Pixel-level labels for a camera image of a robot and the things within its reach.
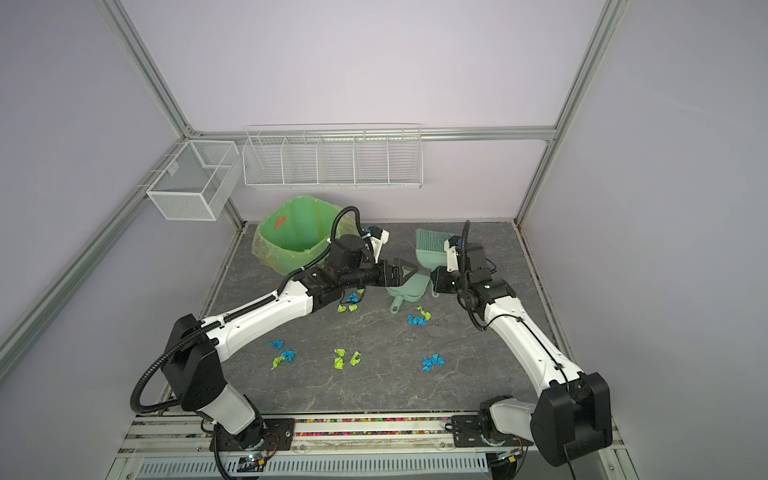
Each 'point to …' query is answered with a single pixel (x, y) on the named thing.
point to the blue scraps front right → (435, 360)
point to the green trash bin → (294, 233)
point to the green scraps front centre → (339, 362)
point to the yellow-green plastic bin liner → (296, 232)
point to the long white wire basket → (334, 156)
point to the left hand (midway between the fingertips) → (408, 273)
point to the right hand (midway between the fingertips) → (436, 275)
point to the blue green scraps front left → (287, 354)
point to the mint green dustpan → (411, 291)
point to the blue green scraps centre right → (420, 321)
